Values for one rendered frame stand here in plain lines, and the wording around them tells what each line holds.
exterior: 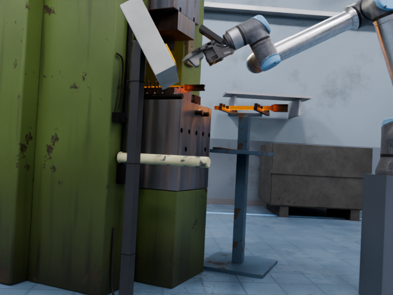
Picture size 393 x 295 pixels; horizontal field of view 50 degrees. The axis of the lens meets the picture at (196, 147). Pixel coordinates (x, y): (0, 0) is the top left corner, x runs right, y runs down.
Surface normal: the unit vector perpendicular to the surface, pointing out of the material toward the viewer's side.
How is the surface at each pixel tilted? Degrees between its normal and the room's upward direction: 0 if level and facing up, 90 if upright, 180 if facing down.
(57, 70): 90
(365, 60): 90
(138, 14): 90
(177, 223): 90
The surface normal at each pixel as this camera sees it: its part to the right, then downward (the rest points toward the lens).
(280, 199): 0.00, -0.02
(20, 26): -0.42, -0.04
